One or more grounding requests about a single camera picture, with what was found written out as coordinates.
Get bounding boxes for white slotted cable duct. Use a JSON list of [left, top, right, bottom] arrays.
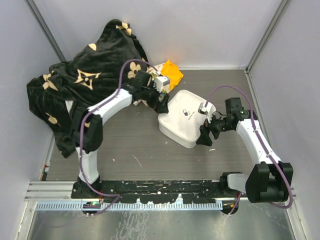
[[35, 200, 223, 212]]

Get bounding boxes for grey medicine kit case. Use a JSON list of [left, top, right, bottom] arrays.
[[158, 89, 207, 149]]

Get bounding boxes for aluminium frame rail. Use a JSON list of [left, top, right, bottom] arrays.
[[24, 181, 75, 202]]

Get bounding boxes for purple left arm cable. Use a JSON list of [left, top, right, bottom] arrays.
[[78, 59, 161, 216]]

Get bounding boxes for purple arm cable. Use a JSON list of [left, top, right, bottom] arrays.
[[203, 85, 294, 216], [78, 59, 161, 216]]

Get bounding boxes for yellow cloth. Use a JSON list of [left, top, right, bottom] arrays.
[[161, 59, 184, 91]]

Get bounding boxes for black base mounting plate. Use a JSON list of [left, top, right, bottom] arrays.
[[71, 179, 241, 205]]

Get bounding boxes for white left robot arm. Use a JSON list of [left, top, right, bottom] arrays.
[[70, 71, 170, 198]]

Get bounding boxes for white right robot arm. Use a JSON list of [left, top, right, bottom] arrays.
[[196, 97, 294, 204]]

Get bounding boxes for black floral fleece blanket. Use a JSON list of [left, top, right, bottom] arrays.
[[26, 19, 148, 158]]

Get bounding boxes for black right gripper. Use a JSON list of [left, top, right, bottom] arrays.
[[196, 110, 234, 146]]

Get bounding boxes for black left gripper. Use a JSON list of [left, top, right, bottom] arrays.
[[140, 81, 169, 113]]

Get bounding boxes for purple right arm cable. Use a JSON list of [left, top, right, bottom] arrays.
[[203, 85, 294, 216]]

